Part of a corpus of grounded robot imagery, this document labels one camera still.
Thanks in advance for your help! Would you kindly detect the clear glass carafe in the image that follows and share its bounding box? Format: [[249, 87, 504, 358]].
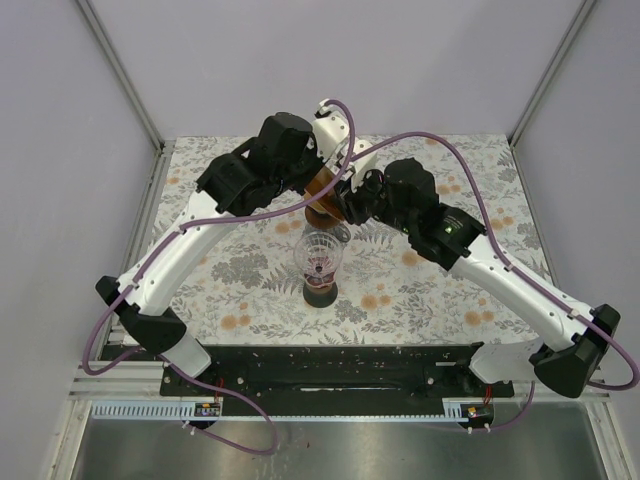
[[304, 224, 352, 245]]

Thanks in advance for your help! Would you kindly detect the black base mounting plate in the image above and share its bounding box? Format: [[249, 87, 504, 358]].
[[112, 344, 530, 421]]

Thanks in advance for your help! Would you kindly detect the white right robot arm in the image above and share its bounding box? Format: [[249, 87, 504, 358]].
[[336, 170, 620, 398]]

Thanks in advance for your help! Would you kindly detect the floral patterned table mat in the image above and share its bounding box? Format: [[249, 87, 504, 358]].
[[171, 134, 549, 345]]

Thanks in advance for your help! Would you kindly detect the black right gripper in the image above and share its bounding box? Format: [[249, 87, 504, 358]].
[[327, 163, 415, 235]]

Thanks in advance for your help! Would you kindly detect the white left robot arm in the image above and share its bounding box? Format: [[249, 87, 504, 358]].
[[96, 143, 323, 395]]

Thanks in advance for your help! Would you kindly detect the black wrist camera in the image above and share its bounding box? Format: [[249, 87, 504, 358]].
[[255, 112, 312, 169], [384, 158, 439, 221]]

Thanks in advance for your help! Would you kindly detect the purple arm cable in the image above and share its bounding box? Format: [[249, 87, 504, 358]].
[[82, 98, 356, 455], [214, 131, 640, 434]]

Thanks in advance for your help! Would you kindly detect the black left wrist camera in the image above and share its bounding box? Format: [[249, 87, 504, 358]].
[[255, 112, 312, 169]]

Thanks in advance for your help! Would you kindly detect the round wooden dripper holder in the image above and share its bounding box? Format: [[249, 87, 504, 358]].
[[304, 207, 344, 231]]

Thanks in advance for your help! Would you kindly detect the white slotted cable duct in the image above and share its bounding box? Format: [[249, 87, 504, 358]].
[[91, 395, 469, 423]]

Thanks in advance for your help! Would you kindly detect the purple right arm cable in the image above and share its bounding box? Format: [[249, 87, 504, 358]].
[[214, 131, 640, 434]]

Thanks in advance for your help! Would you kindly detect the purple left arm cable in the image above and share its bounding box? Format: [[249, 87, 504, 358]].
[[82, 98, 356, 455]]

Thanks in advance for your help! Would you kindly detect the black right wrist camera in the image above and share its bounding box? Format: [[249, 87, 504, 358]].
[[384, 158, 439, 221]]

